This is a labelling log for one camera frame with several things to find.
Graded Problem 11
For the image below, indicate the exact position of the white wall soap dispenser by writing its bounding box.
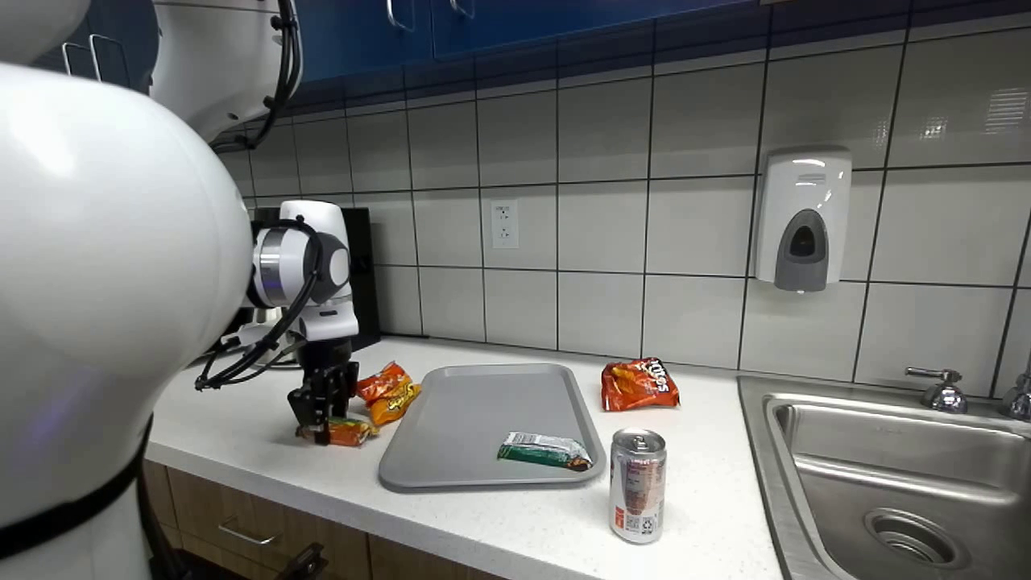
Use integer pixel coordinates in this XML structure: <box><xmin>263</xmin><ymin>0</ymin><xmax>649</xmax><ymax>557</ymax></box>
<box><xmin>755</xmin><ymin>149</ymin><xmax>854</xmax><ymax>295</ymax></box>

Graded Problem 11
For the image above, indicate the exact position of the orange candy bar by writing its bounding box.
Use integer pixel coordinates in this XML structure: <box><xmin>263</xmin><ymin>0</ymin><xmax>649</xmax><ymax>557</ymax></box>
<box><xmin>311</xmin><ymin>415</ymin><xmax>379</xmax><ymax>450</ymax></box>

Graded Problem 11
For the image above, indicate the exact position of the gray plastic tray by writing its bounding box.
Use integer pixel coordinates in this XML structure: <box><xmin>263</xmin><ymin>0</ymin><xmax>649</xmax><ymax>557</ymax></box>
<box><xmin>375</xmin><ymin>361</ymin><xmax>609</xmax><ymax>495</ymax></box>

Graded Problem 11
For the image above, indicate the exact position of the crumpled orange snack bag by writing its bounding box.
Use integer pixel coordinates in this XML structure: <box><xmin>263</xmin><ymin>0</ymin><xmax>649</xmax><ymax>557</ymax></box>
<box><xmin>351</xmin><ymin>361</ymin><xmax>427</xmax><ymax>430</ymax></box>

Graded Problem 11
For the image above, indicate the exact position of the white wall outlet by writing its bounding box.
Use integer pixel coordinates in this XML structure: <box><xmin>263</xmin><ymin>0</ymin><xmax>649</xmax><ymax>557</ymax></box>
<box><xmin>486</xmin><ymin>195</ymin><xmax>523</xmax><ymax>255</ymax></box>

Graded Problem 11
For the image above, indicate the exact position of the stainless steel sink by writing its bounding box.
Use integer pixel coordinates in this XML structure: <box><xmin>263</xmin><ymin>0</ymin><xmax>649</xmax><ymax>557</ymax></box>
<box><xmin>734</xmin><ymin>372</ymin><xmax>1031</xmax><ymax>580</ymax></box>

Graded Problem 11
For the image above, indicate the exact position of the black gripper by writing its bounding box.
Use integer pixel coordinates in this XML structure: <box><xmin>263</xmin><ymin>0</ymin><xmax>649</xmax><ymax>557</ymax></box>
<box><xmin>287</xmin><ymin>339</ymin><xmax>365</xmax><ymax>442</ymax></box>

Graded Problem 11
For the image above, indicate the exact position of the blue wall cabinet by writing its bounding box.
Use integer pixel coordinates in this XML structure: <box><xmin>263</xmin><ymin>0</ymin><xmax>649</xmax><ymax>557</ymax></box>
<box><xmin>29</xmin><ymin>0</ymin><xmax>1031</xmax><ymax>121</ymax></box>

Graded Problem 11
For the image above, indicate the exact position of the silver red soda can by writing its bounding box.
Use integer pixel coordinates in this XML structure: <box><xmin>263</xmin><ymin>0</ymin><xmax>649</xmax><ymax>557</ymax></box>
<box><xmin>607</xmin><ymin>426</ymin><xmax>669</xmax><ymax>547</ymax></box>

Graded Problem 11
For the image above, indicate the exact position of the metal drawer handle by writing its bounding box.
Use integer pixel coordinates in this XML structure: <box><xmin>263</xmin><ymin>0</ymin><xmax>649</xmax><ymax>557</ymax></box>
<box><xmin>212</xmin><ymin>523</ymin><xmax>283</xmax><ymax>549</ymax></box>

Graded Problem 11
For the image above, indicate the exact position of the wooden base cabinet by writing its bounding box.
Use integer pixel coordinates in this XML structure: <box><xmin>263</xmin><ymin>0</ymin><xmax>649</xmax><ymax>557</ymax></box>
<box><xmin>139</xmin><ymin>461</ymin><xmax>508</xmax><ymax>580</ymax></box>

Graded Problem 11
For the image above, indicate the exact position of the flat orange chip bag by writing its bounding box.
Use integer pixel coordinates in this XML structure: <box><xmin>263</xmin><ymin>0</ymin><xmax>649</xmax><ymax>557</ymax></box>
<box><xmin>601</xmin><ymin>353</ymin><xmax>683</xmax><ymax>415</ymax></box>

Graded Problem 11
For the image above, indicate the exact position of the green candy bar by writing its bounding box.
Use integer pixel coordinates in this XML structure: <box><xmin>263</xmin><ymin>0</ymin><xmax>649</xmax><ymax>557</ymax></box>
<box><xmin>492</xmin><ymin>428</ymin><xmax>597</xmax><ymax>472</ymax></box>

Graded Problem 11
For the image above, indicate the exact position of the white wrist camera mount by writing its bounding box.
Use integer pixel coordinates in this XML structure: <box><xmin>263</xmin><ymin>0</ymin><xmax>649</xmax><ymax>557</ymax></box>
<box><xmin>301</xmin><ymin>305</ymin><xmax>365</xmax><ymax>346</ymax></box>

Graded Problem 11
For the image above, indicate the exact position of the chrome sink faucet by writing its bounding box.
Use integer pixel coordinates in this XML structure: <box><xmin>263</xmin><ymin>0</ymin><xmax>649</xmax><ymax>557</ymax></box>
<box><xmin>901</xmin><ymin>358</ymin><xmax>1031</xmax><ymax>423</ymax></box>

